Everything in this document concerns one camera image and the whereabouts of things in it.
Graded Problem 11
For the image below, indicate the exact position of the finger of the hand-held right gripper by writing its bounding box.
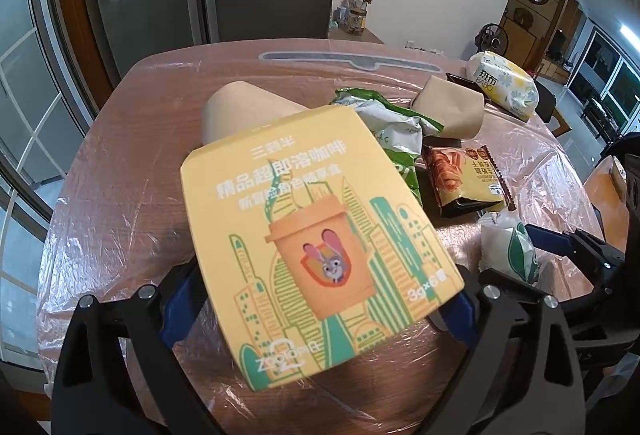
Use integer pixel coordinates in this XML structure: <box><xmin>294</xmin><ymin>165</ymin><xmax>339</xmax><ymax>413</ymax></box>
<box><xmin>479</xmin><ymin>267</ymin><xmax>546</xmax><ymax>300</ymax></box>
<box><xmin>524</xmin><ymin>222</ymin><xmax>627</xmax><ymax>268</ymax></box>

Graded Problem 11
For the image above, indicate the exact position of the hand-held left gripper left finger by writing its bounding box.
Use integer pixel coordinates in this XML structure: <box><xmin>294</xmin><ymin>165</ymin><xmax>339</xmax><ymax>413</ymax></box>
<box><xmin>52</xmin><ymin>261</ymin><xmax>226</xmax><ymax>435</ymax></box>

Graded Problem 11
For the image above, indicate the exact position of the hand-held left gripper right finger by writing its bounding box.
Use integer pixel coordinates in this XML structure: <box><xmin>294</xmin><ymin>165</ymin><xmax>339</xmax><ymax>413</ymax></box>
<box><xmin>425</xmin><ymin>265</ymin><xmax>587</xmax><ymax>435</ymax></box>

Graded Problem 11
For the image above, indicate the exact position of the yellow printed coffee box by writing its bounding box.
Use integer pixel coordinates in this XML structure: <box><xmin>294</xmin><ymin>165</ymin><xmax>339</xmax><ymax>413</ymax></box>
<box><xmin>180</xmin><ymin>107</ymin><xmax>466</xmax><ymax>393</ymax></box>

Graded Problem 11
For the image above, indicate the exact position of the black plastic tray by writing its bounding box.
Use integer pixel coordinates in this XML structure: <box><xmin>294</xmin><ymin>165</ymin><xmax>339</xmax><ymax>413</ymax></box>
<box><xmin>445</xmin><ymin>72</ymin><xmax>483</xmax><ymax>90</ymax></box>

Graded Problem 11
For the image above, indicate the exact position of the brown paper cone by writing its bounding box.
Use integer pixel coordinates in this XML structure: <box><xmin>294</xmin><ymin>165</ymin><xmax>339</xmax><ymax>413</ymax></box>
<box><xmin>201</xmin><ymin>82</ymin><xmax>308</xmax><ymax>156</ymax></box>
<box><xmin>411</xmin><ymin>76</ymin><xmax>486</xmax><ymax>139</ymax></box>

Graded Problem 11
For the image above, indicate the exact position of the orange wooden chair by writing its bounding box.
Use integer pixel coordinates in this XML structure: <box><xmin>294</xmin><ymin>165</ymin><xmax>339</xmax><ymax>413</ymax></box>
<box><xmin>584</xmin><ymin>155</ymin><xmax>629</xmax><ymax>248</ymax></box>

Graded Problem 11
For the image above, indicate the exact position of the orange snack packet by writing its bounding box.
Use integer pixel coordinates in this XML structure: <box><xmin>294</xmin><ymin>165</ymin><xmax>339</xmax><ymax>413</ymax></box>
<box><xmin>422</xmin><ymin>145</ymin><xmax>514</xmax><ymax>219</ymax></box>

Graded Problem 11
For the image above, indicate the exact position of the black cushioned chair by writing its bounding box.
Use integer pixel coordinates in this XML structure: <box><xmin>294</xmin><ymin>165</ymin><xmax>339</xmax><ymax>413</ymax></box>
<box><xmin>534</xmin><ymin>80</ymin><xmax>572</xmax><ymax>136</ymax></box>

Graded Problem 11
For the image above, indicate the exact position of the flowered tissue pack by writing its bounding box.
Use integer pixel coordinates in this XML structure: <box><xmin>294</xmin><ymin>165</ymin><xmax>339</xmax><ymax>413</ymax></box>
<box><xmin>467</xmin><ymin>51</ymin><xmax>540</xmax><ymax>120</ymax></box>

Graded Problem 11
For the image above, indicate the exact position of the green and white wrapper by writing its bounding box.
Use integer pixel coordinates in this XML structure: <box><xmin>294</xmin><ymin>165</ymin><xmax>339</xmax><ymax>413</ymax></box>
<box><xmin>327</xmin><ymin>87</ymin><xmax>446</xmax><ymax>208</ymax></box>

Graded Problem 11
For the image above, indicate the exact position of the black standing fan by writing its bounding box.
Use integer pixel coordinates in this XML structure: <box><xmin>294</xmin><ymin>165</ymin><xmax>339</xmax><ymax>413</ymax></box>
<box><xmin>472</xmin><ymin>22</ymin><xmax>512</xmax><ymax>62</ymax></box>

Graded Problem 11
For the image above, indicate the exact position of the glass door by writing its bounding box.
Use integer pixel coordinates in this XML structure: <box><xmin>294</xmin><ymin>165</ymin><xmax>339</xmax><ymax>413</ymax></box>
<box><xmin>0</xmin><ymin>0</ymin><xmax>98</xmax><ymax>366</ymax></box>

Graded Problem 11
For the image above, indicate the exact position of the wooden side table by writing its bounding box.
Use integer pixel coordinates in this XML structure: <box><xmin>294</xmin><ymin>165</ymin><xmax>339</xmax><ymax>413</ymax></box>
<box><xmin>327</xmin><ymin>22</ymin><xmax>386</xmax><ymax>46</ymax></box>

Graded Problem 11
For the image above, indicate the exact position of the glass jar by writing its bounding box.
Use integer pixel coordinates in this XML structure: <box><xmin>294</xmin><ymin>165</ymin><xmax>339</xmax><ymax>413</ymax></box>
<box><xmin>345</xmin><ymin>0</ymin><xmax>372</xmax><ymax>36</ymax></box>

